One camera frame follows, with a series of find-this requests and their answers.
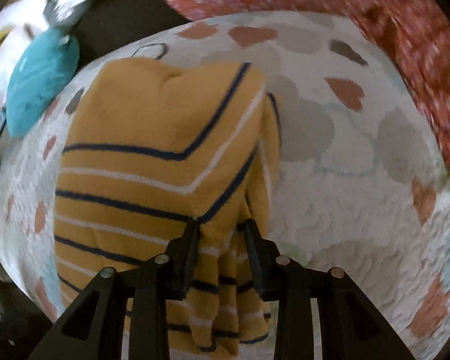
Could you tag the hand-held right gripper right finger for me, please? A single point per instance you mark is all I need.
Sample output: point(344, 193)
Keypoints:
point(253, 247)

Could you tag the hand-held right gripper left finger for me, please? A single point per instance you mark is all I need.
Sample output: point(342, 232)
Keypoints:
point(185, 247)

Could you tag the yellow striped sweater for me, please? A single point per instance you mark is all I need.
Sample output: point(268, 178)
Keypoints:
point(153, 180)

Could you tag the white patterned quilt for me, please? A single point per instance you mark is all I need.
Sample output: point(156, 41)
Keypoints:
point(352, 165)

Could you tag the teal plastic bag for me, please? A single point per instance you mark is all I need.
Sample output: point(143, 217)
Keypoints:
point(41, 82)

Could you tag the dark cloth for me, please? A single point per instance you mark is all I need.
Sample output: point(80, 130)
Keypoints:
point(131, 22)

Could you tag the red floral cloth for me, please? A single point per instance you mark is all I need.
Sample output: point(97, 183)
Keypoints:
point(360, 11)

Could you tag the white plastic bag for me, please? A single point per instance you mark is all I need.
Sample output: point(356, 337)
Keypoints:
point(11, 52)

